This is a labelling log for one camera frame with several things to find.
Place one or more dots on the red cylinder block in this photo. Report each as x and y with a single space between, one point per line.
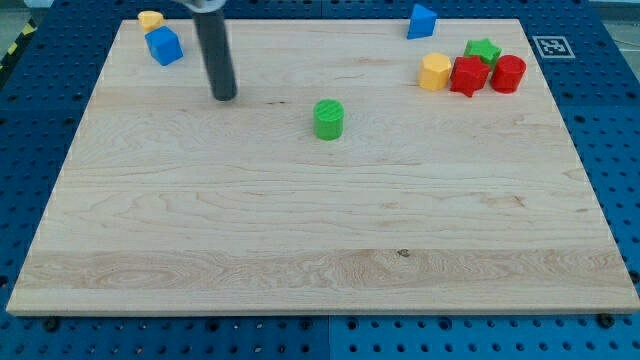
508 73

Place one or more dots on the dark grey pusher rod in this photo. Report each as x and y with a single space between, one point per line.
212 35

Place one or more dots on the silver rod mount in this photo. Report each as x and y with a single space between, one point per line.
202 6

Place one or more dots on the yellow hexagon block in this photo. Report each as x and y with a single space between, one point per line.
434 72

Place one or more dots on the yellow heart block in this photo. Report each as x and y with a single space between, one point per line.
150 20

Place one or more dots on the blue cube block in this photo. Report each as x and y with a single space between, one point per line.
164 45

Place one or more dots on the wooden board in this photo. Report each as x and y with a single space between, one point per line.
170 203

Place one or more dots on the white fiducial marker tag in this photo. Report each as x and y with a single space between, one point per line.
553 47

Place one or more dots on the blue triangle block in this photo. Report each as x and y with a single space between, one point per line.
422 22

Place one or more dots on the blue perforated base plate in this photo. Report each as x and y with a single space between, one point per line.
52 74

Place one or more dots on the red star block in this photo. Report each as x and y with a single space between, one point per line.
469 74

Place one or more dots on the green cylinder block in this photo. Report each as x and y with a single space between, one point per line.
328 117

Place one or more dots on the green star block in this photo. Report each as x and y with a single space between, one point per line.
488 52

